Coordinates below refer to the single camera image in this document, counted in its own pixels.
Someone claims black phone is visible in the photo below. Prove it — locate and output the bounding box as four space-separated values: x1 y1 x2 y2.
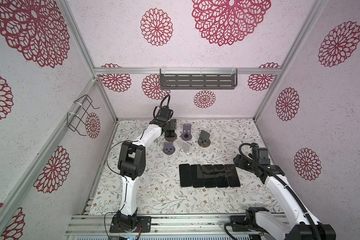
190 165 205 188
179 164 193 188
165 119 177 138
224 164 241 188
202 165 217 188
213 165 229 188

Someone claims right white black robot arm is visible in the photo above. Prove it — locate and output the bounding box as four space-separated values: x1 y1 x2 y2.
233 155 337 240

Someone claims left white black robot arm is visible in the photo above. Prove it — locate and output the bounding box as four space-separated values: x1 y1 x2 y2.
117 107 173 221

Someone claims wooden round stand back left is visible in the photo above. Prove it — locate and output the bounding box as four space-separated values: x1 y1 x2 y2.
165 135 177 142

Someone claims wooden round stand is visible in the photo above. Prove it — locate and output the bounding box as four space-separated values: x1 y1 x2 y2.
165 135 177 142
198 130 211 148

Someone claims grey round stand back centre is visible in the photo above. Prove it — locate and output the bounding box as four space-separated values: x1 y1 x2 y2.
181 124 192 141

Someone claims grey round stand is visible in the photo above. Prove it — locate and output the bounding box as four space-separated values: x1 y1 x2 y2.
181 124 192 141
163 142 176 155

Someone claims grey round stand front left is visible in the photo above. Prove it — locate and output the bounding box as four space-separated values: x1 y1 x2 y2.
163 142 176 155

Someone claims wooden round stand back right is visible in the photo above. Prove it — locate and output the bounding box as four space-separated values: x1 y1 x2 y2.
198 130 211 148

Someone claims white stand front right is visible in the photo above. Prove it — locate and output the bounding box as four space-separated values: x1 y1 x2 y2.
181 141 193 156

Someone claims grey slotted wall shelf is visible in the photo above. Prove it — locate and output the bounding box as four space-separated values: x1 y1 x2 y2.
159 69 238 90

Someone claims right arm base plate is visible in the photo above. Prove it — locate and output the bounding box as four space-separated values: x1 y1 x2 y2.
230 215 251 233

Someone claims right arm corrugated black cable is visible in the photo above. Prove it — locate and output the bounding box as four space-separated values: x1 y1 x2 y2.
223 142 322 240

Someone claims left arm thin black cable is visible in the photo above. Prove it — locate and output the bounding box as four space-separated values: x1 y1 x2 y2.
103 94 172 240

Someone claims black wire wall rack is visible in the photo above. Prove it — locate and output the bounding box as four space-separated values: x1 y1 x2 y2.
66 95 101 139

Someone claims aluminium front rail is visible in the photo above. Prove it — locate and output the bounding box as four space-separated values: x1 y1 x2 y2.
65 213 289 236

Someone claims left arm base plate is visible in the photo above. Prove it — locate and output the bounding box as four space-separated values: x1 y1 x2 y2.
109 216 152 233

